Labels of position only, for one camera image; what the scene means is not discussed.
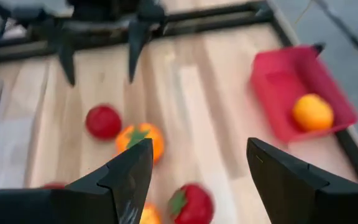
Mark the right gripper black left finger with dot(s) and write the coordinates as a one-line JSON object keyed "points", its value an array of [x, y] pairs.
{"points": [[120, 186]]}

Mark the red tomato with green stem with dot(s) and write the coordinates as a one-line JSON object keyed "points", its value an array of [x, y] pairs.
{"points": [[53, 186], [194, 207]]}

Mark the plain orange fruit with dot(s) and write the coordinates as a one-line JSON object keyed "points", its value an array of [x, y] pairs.
{"points": [[312, 112]]}

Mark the red plastic basket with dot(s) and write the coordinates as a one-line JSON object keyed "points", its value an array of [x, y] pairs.
{"points": [[278, 93]]}

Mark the orange toy fruit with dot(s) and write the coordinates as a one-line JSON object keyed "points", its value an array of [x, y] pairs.
{"points": [[150, 215]]}

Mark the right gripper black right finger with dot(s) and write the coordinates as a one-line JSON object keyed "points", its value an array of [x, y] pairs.
{"points": [[291, 189]]}

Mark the red tomato without visible stem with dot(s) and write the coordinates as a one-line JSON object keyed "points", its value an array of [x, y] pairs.
{"points": [[103, 122]]}

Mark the orange tomato with green stem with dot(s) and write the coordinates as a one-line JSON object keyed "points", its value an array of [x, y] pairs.
{"points": [[154, 137]]}

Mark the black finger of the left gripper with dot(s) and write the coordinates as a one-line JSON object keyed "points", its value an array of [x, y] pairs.
{"points": [[65, 59], [137, 46]]}

